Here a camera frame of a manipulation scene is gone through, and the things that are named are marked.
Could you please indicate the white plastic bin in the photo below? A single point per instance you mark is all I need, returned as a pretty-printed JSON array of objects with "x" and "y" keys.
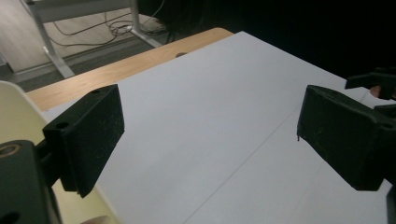
[{"x": 18, "y": 118}]

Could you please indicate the white metal desk frame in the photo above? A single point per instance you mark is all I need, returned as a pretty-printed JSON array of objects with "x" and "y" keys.
[{"x": 81, "y": 7}]

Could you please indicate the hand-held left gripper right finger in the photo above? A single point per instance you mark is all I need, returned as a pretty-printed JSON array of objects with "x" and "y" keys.
[{"x": 345, "y": 140}]

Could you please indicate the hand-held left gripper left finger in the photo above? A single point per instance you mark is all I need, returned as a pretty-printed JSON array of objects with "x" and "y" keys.
[{"x": 88, "y": 140}]

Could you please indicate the white table mat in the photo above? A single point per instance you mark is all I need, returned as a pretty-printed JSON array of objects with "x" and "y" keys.
[{"x": 211, "y": 124}]

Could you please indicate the wooden table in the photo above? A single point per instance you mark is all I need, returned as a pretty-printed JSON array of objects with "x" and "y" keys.
[{"x": 130, "y": 67}]

